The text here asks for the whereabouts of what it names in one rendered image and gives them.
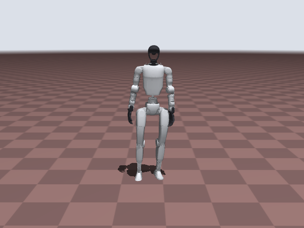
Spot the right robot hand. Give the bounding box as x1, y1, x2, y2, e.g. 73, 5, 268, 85
128, 105, 133, 124

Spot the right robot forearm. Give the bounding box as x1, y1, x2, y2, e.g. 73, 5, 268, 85
128, 87, 137, 109

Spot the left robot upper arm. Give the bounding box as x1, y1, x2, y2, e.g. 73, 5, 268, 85
164, 66, 174, 94

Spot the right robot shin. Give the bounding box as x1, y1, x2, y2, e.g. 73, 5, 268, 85
136, 144, 143, 173

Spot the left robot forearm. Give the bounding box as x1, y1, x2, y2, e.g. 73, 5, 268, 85
167, 93, 175, 112

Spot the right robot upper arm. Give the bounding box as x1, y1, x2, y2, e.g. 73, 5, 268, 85
132, 66, 143, 93

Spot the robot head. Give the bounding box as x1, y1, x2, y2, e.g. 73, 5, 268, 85
148, 45, 160, 66

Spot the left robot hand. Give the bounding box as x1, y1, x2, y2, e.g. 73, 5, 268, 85
168, 107, 175, 126

